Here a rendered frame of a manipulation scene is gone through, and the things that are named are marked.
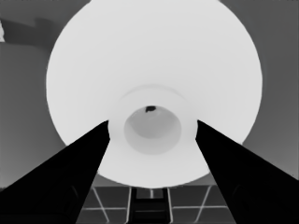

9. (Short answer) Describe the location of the small white gear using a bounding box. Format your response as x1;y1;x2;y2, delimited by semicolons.
0;20;6;43

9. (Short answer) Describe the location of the large thick white disc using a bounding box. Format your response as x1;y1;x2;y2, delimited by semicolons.
45;0;263;189

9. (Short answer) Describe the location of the dark robot body block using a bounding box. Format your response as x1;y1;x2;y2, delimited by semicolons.
126;186;174;224

